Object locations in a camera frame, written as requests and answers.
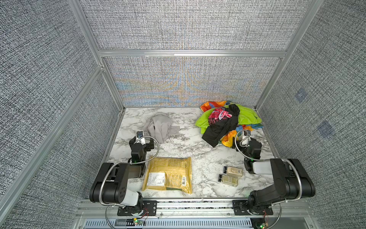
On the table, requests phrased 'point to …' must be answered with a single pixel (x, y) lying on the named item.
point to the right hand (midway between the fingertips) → (241, 137)
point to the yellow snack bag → (172, 173)
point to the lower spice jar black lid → (230, 180)
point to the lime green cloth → (247, 117)
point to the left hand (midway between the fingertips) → (140, 136)
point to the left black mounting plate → (149, 208)
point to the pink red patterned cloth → (218, 114)
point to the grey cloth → (159, 126)
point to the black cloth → (213, 134)
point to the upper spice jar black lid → (234, 171)
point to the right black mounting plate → (240, 207)
